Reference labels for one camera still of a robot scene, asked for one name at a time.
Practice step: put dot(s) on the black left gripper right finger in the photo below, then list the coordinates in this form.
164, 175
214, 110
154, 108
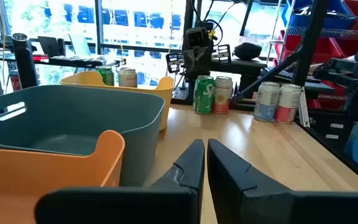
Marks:
244, 199

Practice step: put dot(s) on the silver perforated mounting plate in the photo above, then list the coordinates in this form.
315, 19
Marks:
181, 93

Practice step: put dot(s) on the yellow plastic bin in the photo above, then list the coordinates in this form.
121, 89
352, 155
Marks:
166, 93

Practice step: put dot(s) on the orange plastic bin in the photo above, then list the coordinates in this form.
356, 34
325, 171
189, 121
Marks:
26, 174

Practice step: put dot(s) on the blue storage bin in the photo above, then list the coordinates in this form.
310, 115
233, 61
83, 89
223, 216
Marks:
337, 20

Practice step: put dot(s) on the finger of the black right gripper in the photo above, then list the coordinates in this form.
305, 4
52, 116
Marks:
194, 63
202, 63

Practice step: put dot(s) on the black box with white labels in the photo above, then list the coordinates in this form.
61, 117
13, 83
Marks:
322, 130

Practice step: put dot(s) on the green Sprite soda can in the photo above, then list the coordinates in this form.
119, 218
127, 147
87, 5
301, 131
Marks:
204, 96
106, 76

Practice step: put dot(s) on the small red box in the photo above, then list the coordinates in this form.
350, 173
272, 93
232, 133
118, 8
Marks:
40, 57

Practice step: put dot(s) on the black oval case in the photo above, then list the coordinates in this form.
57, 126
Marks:
247, 51

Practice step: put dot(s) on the teal plastic bin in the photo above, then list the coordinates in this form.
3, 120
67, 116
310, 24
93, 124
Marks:
73, 124

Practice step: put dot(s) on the black slotted bracket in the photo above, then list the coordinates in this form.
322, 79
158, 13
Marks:
222, 54
175, 63

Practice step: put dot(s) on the white blue Spindrift can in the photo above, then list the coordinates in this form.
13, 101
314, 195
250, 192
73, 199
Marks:
266, 102

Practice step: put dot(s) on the dark laptop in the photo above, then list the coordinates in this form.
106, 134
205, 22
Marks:
50, 46

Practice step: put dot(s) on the black desk keyboard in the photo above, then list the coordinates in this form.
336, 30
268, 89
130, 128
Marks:
79, 58

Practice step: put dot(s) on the white pink Spindrift can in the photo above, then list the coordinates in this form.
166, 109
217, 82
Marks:
127, 77
287, 105
223, 96

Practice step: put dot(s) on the black cylindrical stand column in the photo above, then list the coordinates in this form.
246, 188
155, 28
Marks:
25, 62

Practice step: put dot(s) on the silver aluminium bar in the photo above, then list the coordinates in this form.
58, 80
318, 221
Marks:
304, 109

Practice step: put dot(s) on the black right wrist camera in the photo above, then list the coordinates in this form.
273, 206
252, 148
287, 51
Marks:
197, 36

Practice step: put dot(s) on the black side desk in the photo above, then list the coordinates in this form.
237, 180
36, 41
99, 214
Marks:
238, 67

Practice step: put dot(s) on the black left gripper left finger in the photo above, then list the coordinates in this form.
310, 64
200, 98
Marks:
166, 205

